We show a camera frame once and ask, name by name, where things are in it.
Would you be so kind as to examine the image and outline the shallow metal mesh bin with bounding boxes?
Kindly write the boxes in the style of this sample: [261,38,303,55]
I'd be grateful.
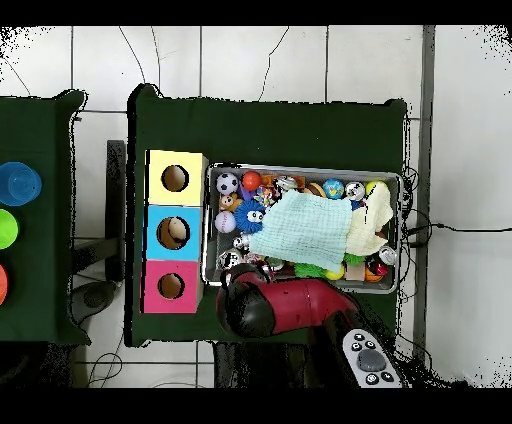
[201,161,402,295]

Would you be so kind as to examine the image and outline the wooden box with three holes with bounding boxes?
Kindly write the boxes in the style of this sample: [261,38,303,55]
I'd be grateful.
[142,149,210,314]

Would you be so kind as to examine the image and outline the blue fuzzy toy with eyes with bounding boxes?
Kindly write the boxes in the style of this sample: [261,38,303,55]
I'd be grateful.
[233,198,267,235]

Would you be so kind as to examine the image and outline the orange ball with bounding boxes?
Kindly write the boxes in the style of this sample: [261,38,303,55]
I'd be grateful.
[241,170,263,192]

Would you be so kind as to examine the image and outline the white baseball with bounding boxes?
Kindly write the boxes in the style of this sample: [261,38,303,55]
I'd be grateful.
[214,210,238,234]

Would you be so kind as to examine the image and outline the black and white soccer ball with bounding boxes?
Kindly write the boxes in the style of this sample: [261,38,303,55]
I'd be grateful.
[215,172,240,196]

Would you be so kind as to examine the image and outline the light blue muslin cloth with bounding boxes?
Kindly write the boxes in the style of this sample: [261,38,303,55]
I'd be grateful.
[248,188,354,273]

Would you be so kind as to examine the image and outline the green spiky ball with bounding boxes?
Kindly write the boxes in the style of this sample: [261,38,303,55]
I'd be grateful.
[294,262,327,280]

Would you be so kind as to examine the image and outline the globe print ball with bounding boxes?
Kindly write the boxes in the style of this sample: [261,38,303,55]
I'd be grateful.
[322,178,346,200]

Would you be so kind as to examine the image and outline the dark green tablecloth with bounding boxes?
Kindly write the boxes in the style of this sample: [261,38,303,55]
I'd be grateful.
[124,82,409,348]
[0,89,91,347]

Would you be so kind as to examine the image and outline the cream muslin cloth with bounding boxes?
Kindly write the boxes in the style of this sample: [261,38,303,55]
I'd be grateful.
[344,181,395,257]

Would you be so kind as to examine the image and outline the blue plastic cup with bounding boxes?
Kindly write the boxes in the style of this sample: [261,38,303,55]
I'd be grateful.
[0,161,43,208]

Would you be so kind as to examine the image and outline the green plastic cup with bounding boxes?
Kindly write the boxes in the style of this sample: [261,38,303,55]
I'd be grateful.
[0,208,20,251]

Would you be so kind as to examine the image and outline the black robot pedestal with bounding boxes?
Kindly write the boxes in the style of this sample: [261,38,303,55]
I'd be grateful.
[213,340,321,388]

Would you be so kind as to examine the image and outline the black cable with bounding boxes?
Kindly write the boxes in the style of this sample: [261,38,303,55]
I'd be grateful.
[403,221,512,249]

